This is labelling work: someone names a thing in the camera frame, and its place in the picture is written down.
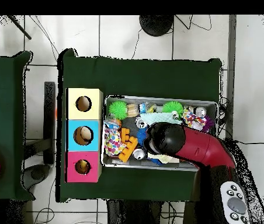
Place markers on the black round base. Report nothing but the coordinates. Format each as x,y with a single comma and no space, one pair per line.
156,23

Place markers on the wooden box with three holes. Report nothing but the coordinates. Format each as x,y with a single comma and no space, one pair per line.
73,140

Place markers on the black panel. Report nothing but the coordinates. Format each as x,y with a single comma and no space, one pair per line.
49,121

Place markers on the green fuzzy monster toy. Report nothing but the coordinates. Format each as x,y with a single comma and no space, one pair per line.
173,108

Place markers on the dark green side tablecloth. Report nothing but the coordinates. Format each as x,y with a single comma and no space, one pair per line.
6,93

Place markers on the polka dot cloth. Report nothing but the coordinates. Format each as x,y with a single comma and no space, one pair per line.
112,143

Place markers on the light teal waffle cloth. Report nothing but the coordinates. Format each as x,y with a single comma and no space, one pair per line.
164,117

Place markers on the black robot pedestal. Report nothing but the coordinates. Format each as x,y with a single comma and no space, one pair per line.
136,214

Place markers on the purple spiky ball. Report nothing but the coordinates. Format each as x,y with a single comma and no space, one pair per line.
209,124

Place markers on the cream waffle cloth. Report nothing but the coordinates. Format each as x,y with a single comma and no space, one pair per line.
168,158

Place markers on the black rod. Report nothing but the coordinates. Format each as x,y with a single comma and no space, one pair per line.
19,27

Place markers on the green spiky ball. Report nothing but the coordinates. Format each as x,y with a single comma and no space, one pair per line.
117,110

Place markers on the heart print cloth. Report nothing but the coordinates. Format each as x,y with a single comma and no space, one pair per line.
195,120

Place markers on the blue spiky ball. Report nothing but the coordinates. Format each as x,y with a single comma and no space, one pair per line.
141,136

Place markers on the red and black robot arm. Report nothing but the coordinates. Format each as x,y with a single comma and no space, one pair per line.
202,147

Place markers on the orange toy block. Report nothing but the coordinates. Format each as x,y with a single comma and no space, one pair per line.
124,134
128,149

